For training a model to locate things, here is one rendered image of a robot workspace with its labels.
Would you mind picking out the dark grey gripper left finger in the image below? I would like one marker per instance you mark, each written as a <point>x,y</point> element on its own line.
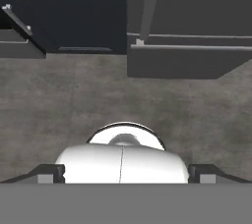
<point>49,170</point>

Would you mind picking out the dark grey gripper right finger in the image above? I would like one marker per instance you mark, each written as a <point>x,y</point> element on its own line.
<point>202,170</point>

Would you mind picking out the dark grey fridge drawer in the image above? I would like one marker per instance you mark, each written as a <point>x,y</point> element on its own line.
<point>177,62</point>

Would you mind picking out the dark grey fridge door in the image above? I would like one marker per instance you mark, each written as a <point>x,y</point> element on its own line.
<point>203,2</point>

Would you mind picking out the white rounded dome object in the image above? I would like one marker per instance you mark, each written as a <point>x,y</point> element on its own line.
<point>121,165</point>

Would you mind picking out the open grey cupboard door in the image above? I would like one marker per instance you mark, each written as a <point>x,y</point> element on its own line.
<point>19,50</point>

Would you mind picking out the black cupboard door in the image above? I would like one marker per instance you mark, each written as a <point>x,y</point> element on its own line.
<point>82,21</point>

